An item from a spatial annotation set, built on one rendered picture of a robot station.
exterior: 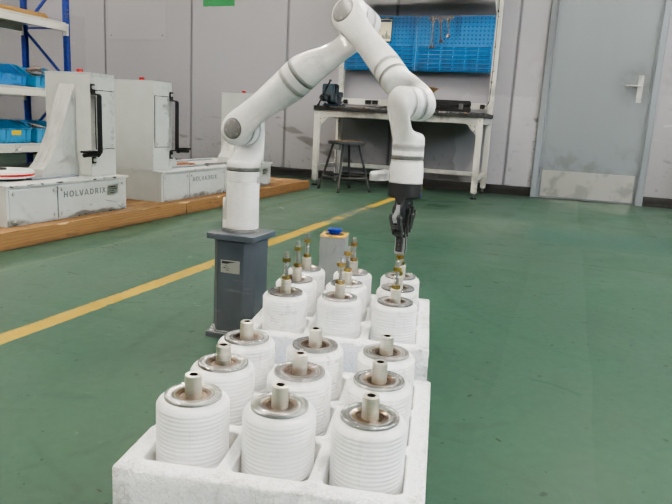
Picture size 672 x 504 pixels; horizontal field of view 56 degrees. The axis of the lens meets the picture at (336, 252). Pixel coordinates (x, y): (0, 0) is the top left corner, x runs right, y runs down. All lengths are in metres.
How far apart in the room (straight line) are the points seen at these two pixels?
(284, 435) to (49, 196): 2.62
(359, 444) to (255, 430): 0.13
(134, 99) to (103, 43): 4.43
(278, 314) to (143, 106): 2.85
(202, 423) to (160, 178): 3.22
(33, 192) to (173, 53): 4.86
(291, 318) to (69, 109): 2.50
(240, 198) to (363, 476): 1.08
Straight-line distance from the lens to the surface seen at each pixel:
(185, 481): 0.85
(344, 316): 1.32
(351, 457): 0.81
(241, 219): 1.76
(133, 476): 0.87
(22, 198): 3.20
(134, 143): 4.10
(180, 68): 7.82
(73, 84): 3.66
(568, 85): 6.50
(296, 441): 0.82
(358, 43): 1.53
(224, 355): 0.97
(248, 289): 1.77
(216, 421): 0.86
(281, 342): 1.32
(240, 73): 7.42
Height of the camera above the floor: 0.62
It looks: 12 degrees down
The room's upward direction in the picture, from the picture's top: 3 degrees clockwise
